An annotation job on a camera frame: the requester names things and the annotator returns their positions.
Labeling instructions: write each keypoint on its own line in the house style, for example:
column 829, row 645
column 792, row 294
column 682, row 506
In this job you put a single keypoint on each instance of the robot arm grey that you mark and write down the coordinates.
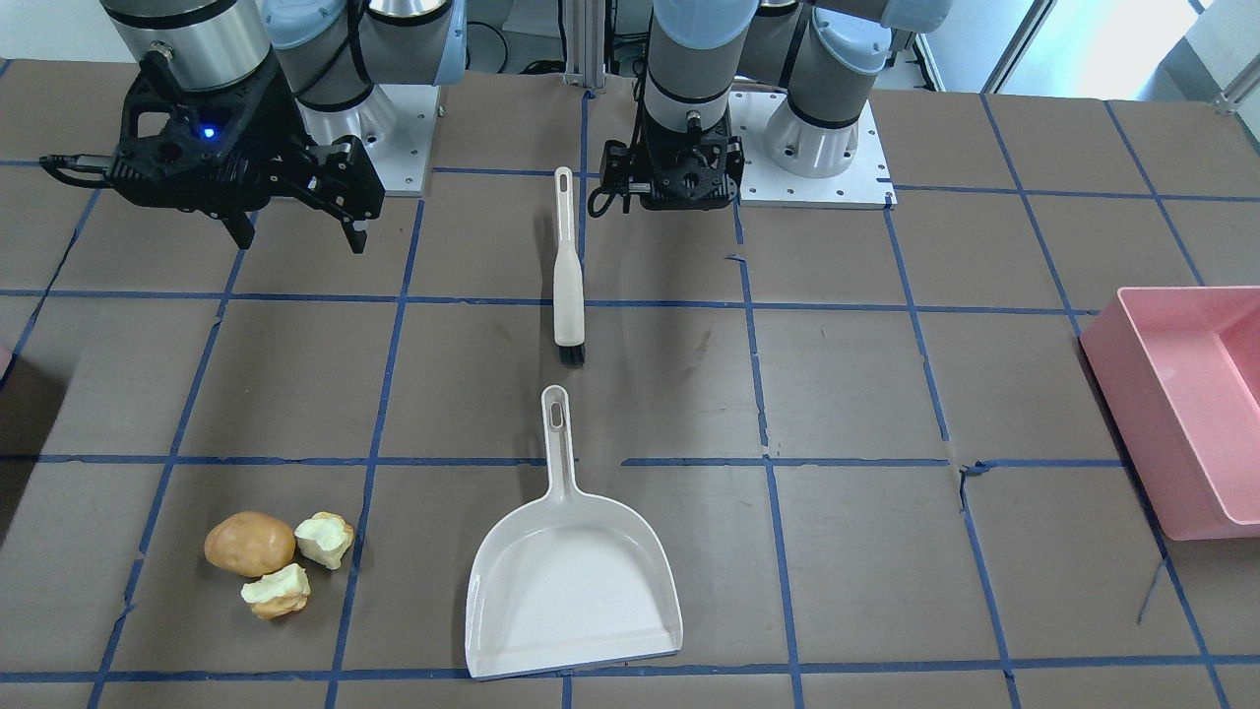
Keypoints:
column 333, row 53
column 824, row 55

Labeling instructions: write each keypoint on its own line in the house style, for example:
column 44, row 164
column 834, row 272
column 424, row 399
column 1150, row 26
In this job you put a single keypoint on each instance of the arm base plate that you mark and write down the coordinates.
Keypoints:
column 396, row 123
column 790, row 164

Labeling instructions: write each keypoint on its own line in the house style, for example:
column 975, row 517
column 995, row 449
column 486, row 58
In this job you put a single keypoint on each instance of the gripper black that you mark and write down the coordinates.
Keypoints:
column 273, row 120
column 613, row 161

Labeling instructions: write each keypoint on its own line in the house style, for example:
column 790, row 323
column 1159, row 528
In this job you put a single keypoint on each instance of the white plastic dustpan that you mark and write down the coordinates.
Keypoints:
column 572, row 579

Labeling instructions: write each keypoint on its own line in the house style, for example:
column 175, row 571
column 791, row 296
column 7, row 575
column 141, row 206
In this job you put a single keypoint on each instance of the pink plastic bin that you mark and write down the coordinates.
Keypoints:
column 1179, row 369

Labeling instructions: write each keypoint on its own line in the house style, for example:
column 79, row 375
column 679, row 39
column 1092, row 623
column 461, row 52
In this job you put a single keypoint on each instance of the brown potato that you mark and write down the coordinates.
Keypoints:
column 250, row 543

